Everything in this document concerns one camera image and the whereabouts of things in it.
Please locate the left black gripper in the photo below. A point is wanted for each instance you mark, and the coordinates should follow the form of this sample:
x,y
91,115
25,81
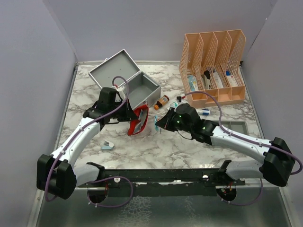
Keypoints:
x,y
129,115

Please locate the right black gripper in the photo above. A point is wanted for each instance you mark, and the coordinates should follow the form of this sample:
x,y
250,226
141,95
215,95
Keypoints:
x,y
165,122

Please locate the red first aid pouch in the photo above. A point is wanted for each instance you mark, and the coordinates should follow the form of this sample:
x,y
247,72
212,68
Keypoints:
x,y
134,122

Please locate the teal white gauze sachet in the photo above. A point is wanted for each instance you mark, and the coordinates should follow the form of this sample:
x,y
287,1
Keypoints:
x,y
141,119

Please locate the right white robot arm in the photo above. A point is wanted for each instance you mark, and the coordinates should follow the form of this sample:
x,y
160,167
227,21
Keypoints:
x,y
272,160

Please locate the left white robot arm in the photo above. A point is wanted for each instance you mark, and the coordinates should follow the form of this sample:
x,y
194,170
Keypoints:
x,y
57,175

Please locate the brown medicine bottle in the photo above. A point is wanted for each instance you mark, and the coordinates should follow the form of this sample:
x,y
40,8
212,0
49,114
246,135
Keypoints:
x,y
161,102

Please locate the teal medicine box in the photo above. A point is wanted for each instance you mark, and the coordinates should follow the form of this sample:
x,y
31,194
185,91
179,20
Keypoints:
x,y
192,83

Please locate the white medicine box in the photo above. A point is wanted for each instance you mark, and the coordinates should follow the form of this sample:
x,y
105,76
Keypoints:
x,y
218,80

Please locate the red blue medicine box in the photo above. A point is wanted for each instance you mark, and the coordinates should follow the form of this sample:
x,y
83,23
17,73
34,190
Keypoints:
x,y
231,79

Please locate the white green bottle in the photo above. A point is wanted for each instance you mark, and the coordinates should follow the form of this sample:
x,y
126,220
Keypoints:
x,y
174,104

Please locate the white blue bandage roll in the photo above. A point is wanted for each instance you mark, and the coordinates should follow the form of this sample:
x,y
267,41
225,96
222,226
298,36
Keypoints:
x,y
205,112

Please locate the black white thermometer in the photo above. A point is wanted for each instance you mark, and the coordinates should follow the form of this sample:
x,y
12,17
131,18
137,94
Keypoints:
x,y
206,79

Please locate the grey plastic tray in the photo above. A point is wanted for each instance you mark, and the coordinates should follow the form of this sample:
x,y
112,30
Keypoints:
x,y
238,126

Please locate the peach file organizer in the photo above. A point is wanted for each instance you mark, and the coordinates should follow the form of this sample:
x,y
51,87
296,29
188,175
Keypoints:
x,y
213,51

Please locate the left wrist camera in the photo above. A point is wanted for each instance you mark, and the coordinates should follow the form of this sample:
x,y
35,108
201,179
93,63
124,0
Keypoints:
x,y
120,93

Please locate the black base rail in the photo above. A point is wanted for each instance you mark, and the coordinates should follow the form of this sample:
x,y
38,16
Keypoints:
x,y
129,183

